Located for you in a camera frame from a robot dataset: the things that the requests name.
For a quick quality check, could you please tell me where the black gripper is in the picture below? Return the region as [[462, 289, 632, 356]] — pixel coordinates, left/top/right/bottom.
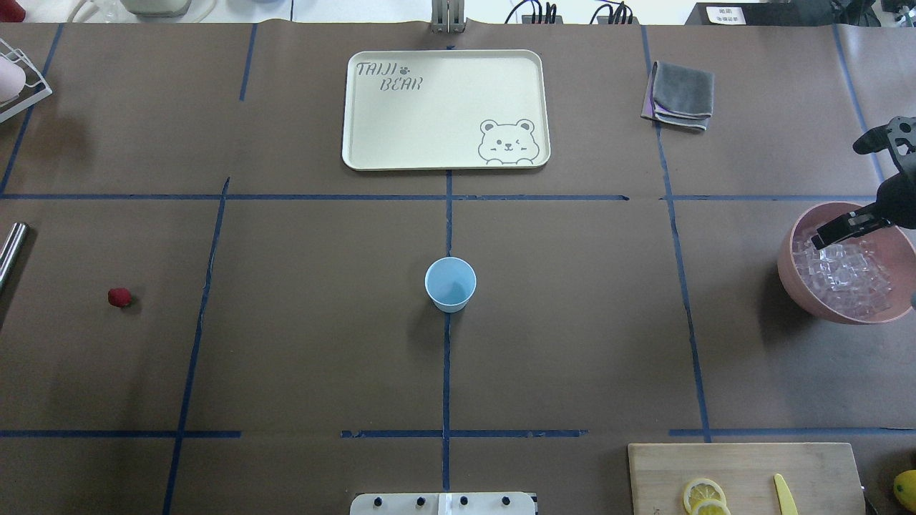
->
[[811, 172, 915, 249]]

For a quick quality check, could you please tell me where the pink bowl of ice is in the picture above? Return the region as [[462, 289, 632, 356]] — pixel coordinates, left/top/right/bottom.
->
[[776, 202, 915, 325]]

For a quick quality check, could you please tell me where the light blue plastic cup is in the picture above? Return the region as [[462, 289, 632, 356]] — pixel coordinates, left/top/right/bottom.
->
[[424, 257, 477, 313]]

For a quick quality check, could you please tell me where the folded grey cloth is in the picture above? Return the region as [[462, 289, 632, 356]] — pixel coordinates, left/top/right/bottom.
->
[[640, 61, 716, 132]]

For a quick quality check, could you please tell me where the black label box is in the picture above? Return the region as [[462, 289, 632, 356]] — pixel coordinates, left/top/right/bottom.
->
[[684, 1, 834, 26]]

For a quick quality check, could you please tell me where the wooden cutting board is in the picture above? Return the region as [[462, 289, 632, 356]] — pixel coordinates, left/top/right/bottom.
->
[[628, 442, 866, 514]]

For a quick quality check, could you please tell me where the whole yellow lemon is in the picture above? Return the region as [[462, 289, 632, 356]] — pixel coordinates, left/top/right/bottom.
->
[[892, 469, 916, 514]]

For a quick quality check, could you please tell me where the yellow plastic knife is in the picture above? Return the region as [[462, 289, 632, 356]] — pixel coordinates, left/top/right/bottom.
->
[[773, 473, 799, 515]]

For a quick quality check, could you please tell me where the cream bear serving tray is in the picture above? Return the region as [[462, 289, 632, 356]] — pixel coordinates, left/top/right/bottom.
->
[[341, 49, 552, 172]]

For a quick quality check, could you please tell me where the red strawberry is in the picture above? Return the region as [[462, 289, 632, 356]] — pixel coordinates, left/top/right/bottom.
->
[[106, 288, 134, 309]]

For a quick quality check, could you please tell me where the steel muddler black tip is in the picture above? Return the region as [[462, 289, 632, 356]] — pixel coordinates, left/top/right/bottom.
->
[[0, 222, 29, 290]]

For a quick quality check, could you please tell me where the red bottle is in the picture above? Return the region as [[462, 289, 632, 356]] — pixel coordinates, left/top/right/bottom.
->
[[0, 0, 26, 23]]

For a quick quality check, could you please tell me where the aluminium frame post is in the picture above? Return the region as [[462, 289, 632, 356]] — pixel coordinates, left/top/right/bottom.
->
[[431, 0, 467, 34]]

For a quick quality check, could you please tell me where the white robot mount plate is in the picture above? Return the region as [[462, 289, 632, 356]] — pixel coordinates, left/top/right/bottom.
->
[[349, 491, 539, 514]]

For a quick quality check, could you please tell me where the white wire cup rack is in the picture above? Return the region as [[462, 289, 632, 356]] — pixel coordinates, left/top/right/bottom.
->
[[1, 39, 53, 123]]

